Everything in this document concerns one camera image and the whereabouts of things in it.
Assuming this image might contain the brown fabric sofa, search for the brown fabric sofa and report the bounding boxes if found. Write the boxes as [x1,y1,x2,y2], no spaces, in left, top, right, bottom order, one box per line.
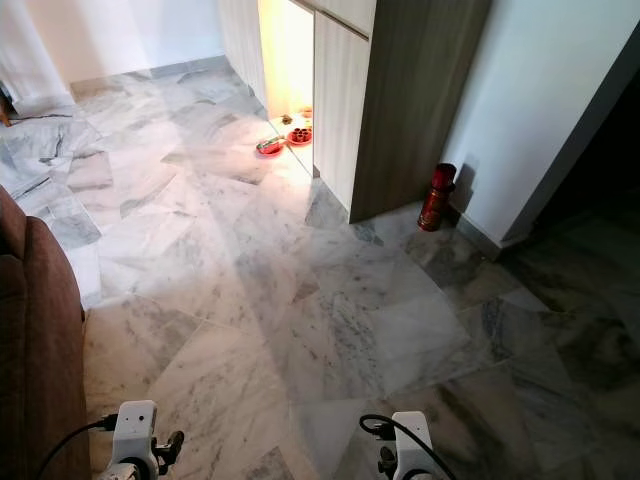
[0,185,92,480]

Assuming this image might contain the dark red flask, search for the dark red flask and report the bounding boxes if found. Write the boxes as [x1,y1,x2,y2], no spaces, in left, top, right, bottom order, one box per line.
[417,162,459,233]

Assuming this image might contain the tall wooden cabinet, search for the tall wooden cabinet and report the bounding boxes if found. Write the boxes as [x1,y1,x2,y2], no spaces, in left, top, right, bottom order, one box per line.
[218,0,494,224]

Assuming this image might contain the white curtain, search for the white curtain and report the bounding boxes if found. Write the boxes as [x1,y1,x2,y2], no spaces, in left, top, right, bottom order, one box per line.
[0,0,77,111]

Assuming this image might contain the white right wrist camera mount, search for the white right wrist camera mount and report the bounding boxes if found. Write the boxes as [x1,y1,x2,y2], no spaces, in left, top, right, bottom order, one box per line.
[390,411,437,480]

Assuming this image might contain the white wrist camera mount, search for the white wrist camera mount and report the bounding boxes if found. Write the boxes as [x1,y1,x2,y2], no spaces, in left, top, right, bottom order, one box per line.
[390,411,437,480]
[112,400,162,475]

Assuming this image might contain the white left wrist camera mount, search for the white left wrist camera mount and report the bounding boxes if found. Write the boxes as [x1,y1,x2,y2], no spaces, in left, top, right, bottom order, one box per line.
[112,400,162,475]

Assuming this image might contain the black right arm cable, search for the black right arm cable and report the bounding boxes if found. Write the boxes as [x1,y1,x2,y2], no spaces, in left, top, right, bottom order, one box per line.
[359,413,461,480]

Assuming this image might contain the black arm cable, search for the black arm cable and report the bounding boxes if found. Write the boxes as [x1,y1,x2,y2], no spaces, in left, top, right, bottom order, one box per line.
[359,413,461,480]
[37,414,121,480]

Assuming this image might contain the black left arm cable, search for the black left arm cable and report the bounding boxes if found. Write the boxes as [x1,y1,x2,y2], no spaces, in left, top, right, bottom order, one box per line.
[37,414,121,480]

